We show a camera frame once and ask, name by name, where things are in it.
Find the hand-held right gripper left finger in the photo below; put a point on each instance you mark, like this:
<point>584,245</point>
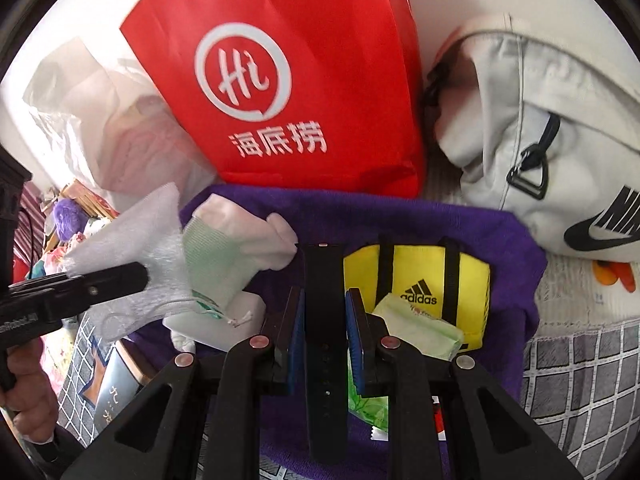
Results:
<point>297,345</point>

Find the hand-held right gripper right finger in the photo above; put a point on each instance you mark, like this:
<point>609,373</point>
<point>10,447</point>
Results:
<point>356,345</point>

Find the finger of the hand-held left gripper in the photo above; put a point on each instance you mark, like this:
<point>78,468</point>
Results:
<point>100,285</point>

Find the clear plastic bag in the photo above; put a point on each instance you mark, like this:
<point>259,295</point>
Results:
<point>140,240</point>

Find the green leaf print sachet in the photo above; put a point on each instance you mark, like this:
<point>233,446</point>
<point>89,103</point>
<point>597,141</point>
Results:
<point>370,407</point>

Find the pale green soft packet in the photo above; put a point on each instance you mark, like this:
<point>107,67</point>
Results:
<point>420,332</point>

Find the white foam block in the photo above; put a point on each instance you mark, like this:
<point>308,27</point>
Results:
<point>240,312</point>

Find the green wet wipes pack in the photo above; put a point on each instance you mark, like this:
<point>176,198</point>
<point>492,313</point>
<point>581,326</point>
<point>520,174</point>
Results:
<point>204,305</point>

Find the small yellow black bag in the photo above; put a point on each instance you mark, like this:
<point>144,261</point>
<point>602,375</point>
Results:
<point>425,270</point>

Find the small red white packet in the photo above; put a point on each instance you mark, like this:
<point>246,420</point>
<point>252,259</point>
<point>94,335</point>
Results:
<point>438,415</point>

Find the person's left forearm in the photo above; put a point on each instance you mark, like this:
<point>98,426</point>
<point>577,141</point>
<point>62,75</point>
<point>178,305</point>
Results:
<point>55,452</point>

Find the person's left hand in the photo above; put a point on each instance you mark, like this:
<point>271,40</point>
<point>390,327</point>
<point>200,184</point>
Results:
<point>30,400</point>

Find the purple plush toy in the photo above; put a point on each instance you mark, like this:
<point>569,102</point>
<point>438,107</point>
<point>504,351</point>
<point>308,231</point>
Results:
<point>67,215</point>

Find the dark green tin box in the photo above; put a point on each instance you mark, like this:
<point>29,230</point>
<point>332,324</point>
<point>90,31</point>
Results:
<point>117,395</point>

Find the white plastic shopping bag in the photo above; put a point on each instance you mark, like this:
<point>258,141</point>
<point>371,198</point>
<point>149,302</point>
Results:
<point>100,125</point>

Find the purple towel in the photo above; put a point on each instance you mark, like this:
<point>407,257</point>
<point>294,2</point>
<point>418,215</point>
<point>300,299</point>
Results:
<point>510,260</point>

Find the grey checkered star blanket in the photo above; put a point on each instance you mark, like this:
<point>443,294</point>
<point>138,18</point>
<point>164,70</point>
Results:
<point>575,400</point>

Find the grey waist bag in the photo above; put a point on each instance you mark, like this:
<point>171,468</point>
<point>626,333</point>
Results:
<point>500,110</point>

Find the red paper bag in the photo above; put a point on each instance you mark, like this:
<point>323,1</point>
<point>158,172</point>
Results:
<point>300,60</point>

